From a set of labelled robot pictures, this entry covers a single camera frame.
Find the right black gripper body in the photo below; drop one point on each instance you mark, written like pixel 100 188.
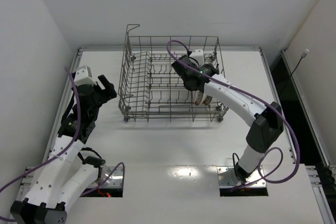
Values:
pixel 182 64

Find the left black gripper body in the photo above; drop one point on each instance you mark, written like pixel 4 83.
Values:
pixel 102 91

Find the white plate red characters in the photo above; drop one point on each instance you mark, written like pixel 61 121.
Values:
pixel 197 97

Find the floral plate brown rim front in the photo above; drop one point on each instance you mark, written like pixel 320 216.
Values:
pixel 203 100

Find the floral plate brown rim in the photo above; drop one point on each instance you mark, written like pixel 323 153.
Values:
pixel 203 100
pixel 215 102

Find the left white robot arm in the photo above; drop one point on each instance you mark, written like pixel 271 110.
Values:
pixel 52 195

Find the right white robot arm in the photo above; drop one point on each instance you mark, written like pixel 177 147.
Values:
pixel 265 125

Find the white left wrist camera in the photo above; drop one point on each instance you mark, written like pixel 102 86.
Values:
pixel 83 76

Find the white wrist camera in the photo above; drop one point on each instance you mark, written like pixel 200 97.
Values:
pixel 197 57
pixel 83 76

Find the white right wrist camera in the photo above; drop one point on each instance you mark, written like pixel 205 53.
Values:
pixel 197 57

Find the grey wire dish rack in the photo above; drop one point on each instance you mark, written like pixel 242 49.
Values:
pixel 150 89

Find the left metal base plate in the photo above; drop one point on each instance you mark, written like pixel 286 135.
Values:
pixel 113 182

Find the metal base plate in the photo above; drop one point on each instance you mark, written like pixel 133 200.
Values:
pixel 113 182
pixel 227 179

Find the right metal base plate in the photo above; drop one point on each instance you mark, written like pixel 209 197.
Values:
pixel 227 179

